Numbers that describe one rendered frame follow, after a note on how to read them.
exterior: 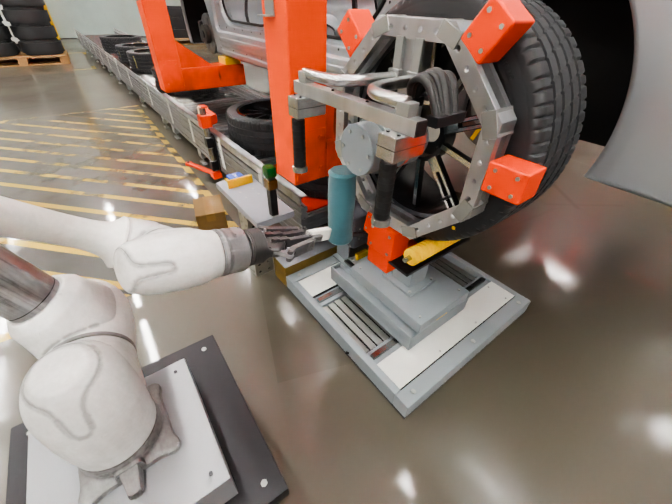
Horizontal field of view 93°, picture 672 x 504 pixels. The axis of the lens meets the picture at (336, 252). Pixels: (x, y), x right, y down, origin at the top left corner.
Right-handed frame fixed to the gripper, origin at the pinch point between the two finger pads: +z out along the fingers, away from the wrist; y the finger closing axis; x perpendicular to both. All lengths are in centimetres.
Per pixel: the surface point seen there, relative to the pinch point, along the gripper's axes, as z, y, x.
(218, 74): 89, 242, -17
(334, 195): 19.1, 15.6, -3.0
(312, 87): 4.9, 17.8, -30.6
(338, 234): 24.0, 14.1, 10.5
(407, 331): 48, -12, 43
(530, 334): 102, -43, 44
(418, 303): 54, -9, 34
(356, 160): 12.3, 4.7, -17.1
